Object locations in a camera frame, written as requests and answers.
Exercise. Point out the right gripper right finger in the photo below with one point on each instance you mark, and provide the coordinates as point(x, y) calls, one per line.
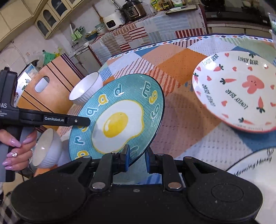
point(164, 165)

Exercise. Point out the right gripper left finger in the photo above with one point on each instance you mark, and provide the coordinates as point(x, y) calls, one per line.
point(105, 168)

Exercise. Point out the white ribbed bowl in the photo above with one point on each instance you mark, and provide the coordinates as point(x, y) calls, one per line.
point(86, 88)
point(50, 150)

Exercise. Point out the blue fried egg plate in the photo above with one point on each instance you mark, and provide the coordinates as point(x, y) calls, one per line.
point(127, 111)

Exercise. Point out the white morning honey plate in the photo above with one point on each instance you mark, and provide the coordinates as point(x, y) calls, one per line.
point(259, 168)

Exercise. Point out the white lovely bear plate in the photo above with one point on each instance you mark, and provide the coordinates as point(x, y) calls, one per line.
point(239, 88)

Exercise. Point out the stacked bowls on counter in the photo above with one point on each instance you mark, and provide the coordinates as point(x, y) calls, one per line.
point(101, 28)

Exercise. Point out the left hand pink nails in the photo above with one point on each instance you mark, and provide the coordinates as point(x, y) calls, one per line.
point(18, 158)

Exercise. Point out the patchwork tablecloth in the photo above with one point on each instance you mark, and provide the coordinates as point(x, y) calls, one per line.
point(187, 127)

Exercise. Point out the orange wooden chair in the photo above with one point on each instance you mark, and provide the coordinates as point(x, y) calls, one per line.
point(50, 88)

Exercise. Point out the green plastic bag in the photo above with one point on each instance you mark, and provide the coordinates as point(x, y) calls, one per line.
point(48, 57)

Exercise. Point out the patchwork counter cloth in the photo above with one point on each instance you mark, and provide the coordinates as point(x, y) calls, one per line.
point(153, 28)

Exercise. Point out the white rice cooker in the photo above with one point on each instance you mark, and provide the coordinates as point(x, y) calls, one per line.
point(114, 21)

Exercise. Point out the black pressure cooker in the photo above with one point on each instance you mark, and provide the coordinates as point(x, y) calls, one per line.
point(134, 10)

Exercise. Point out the yellow snack bag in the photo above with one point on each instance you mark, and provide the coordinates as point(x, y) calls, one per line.
point(156, 5)

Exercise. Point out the cream wall cabinets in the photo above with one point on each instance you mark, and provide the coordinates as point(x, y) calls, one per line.
point(17, 16)

